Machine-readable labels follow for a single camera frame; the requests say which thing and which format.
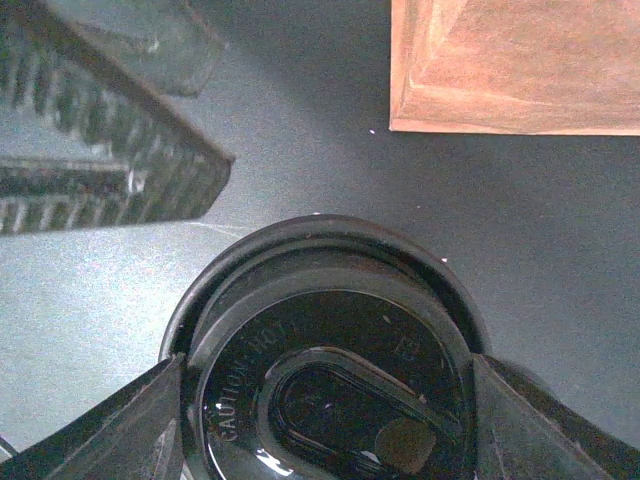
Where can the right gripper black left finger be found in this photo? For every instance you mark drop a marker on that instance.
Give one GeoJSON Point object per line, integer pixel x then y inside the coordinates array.
{"type": "Point", "coordinates": [133, 434]}

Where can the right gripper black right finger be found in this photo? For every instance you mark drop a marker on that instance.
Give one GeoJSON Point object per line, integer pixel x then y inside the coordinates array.
{"type": "Point", "coordinates": [523, 432]}

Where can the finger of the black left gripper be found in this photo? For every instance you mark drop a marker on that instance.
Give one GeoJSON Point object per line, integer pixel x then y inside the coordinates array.
{"type": "Point", "coordinates": [109, 91]}

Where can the single black cup lid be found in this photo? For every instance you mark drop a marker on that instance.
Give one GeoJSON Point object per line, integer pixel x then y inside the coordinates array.
{"type": "Point", "coordinates": [327, 347]}

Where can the brown kraft paper bag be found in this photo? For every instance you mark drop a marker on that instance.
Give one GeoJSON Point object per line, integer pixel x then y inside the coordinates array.
{"type": "Point", "coordinates": [515, 67]}

